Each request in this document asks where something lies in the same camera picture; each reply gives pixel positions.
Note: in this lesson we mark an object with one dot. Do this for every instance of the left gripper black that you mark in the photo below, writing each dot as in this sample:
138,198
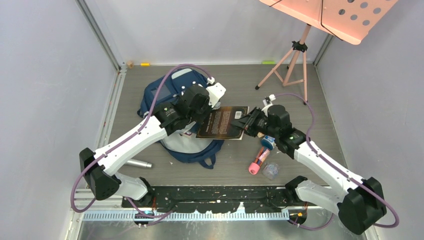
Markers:
208,109

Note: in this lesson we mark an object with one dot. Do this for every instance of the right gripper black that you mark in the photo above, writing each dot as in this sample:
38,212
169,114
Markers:
247,123

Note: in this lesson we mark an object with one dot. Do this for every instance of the dark brown hardcover book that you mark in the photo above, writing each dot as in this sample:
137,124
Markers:
218,124

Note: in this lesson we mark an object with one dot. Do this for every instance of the navy blue backpack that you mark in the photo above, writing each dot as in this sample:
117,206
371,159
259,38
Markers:
183,146

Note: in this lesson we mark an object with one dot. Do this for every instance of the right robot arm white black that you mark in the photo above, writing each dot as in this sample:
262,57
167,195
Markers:
358,202

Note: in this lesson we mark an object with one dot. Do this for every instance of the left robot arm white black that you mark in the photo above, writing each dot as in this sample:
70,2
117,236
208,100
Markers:
169,123

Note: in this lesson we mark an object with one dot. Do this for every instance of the clear bag of clips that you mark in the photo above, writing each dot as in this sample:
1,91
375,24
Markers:
271,170

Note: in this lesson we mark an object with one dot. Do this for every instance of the blue tape roll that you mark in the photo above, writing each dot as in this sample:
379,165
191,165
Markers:
268,142

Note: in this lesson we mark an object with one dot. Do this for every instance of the green marker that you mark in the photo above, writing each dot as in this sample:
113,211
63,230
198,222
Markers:
268,62

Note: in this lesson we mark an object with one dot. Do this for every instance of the small wooden block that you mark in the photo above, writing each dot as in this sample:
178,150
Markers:
130,64

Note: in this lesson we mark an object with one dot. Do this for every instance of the silver metal bottle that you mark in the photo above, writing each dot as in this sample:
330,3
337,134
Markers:
139,164

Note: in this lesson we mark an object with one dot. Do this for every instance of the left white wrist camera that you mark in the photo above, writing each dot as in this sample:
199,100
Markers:
216,92

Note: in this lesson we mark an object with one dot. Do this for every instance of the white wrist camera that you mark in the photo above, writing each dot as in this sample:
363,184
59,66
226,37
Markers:
216,92
268,102

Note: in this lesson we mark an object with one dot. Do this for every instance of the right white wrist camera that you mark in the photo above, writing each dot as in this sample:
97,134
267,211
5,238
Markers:
268,102

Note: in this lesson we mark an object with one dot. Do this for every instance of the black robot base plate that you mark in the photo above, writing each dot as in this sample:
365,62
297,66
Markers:
220,199

